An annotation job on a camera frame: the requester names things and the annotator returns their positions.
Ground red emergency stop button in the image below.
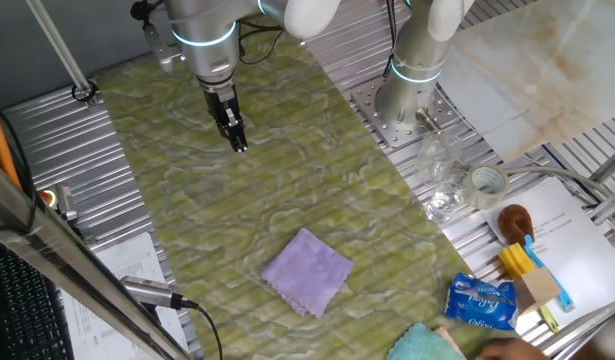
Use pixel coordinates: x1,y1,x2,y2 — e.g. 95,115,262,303
39,183,78,221

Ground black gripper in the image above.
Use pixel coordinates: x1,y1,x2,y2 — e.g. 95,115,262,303
202,83,249,154

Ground small clear glass cup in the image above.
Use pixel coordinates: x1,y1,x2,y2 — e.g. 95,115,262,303
425,169,469,225

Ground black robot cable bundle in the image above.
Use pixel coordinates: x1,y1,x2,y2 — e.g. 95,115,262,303
383,0,399,80

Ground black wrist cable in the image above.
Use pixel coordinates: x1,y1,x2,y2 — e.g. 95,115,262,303
236,17,286,66

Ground aluminium frame bar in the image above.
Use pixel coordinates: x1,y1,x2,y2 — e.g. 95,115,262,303
0,154,191,360
589,184,615,226
589,144,615,184

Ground person hand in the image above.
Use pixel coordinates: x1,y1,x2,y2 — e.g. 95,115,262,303
475,337,551,360

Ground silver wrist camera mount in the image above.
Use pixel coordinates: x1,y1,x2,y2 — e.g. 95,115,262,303
130,0,186,74

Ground grey robot hose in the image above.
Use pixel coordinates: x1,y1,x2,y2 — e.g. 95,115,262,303
415,107,615,221

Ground blue plastic brush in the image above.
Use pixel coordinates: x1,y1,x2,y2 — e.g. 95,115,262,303
523,233,576,313

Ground printed paper sheet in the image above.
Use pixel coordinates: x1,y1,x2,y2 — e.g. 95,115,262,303
59,231,189,360

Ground clear packing tape roll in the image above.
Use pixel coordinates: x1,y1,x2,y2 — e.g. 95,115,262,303
460,162,510,211

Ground yellow ridged sponge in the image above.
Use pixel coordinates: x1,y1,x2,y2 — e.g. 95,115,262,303
497,242,537,281

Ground beige flat board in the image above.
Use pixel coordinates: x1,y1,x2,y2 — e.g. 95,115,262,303
434,327,468,360

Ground silver camera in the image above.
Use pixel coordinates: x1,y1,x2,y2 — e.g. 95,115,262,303
119,275,198,310

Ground teal microfibre cloth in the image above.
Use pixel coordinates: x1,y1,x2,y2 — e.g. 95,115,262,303
385,321,467,360

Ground purple microfibre cloth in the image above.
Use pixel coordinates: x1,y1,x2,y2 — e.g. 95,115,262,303
260,227,355,319

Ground aluminium robot mounting plate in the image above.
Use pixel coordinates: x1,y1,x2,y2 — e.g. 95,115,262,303
350,75,468,149

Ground yellow brush handle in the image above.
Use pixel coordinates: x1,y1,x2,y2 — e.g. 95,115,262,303
538,303,560,335

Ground thin metal pole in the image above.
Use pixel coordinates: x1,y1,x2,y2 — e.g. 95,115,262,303
24,0,101,109

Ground white paper sheet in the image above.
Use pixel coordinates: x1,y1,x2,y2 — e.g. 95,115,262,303
480,175,615,331

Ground brown scrub pad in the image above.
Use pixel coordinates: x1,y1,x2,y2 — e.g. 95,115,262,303
497,203,535,247

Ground black camera cable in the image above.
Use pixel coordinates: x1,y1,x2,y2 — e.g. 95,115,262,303
194,301,224,360

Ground large clear glass beaker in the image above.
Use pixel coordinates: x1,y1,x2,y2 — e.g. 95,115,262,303
415,130,466,186

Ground beige marble pattern sheet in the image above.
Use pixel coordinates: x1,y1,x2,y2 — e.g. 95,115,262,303
436,0,615,164

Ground blue tissue pack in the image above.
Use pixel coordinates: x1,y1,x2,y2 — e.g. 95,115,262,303
443,272,520,332

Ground black keyboard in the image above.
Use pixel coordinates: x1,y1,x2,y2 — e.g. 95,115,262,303
0,239,76,360

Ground green marble pattern sheet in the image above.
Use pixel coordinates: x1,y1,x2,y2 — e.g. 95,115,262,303
94,28,488,360

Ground wooden block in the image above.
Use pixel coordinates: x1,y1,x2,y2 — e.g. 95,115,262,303
512,266,562,316

